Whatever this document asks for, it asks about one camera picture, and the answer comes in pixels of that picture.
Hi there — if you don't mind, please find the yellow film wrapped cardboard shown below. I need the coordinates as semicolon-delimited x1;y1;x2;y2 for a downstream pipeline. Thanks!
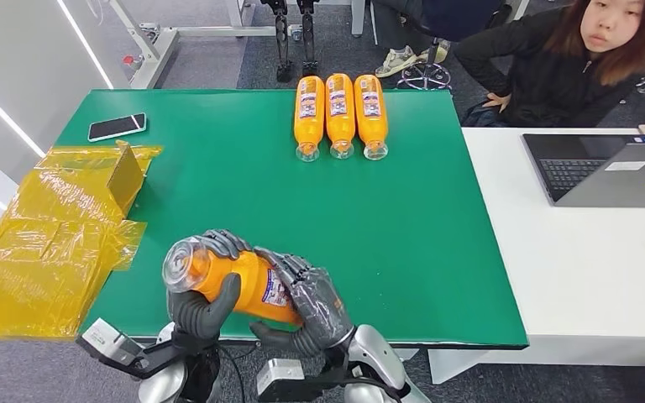
0;139;165;342

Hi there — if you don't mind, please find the white table leg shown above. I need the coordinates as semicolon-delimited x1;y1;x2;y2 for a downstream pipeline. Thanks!
393;347;529;386

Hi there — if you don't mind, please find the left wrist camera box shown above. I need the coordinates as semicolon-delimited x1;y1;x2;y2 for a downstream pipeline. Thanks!
76;317;181;381

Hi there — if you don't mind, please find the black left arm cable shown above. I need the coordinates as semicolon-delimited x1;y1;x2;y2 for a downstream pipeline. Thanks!
219;343;262;403

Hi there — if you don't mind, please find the black open laptop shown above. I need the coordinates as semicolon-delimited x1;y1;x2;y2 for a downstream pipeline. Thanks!
521;133;645;205

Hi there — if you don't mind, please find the green table mat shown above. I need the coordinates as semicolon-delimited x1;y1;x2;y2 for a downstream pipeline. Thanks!
54;88;531;351

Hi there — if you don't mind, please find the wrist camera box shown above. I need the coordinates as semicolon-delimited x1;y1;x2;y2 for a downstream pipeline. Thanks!
76;317;181;381
254;358;351;403

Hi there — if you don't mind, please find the seated person with sneakers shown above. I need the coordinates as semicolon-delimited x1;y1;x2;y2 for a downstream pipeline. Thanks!
371;0;516;80

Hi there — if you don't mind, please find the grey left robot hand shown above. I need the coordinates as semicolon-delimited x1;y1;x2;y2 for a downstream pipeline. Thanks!
166;228;254;342

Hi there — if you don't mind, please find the black robot leg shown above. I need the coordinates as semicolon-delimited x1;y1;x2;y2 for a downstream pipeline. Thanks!
260;0;295;84
296;0;320;78

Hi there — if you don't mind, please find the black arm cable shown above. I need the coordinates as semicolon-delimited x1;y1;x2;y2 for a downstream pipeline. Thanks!
219;343;262;403
347;377;408;403

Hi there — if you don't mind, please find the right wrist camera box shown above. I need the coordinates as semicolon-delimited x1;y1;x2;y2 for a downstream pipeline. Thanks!
254;358;351;403

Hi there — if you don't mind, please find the chrome office chair base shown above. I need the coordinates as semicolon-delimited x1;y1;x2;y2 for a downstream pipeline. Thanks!
395;37;454;92

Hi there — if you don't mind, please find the orange juice bottle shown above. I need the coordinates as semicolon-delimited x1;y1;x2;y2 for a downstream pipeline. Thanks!
324;72;358;161
161;235;307;327
353;73;391;162
293;75;327;164

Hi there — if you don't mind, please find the white metal frame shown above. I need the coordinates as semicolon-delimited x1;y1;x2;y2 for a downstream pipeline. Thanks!
108;0;368;91

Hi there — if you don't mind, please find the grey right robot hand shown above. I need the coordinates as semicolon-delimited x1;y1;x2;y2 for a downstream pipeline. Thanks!
248;246;356;359

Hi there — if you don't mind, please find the grey closed laptop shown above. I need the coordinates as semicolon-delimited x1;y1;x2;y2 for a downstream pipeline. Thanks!
553;142;645;210

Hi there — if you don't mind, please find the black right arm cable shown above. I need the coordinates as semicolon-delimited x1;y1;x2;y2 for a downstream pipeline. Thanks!
347;377;408;403

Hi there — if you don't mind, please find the person's hand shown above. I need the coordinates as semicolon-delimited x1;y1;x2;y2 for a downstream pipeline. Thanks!
482;92;512;114

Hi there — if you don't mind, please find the black smartphone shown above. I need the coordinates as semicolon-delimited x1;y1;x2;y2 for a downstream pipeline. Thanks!
87;112;149;144

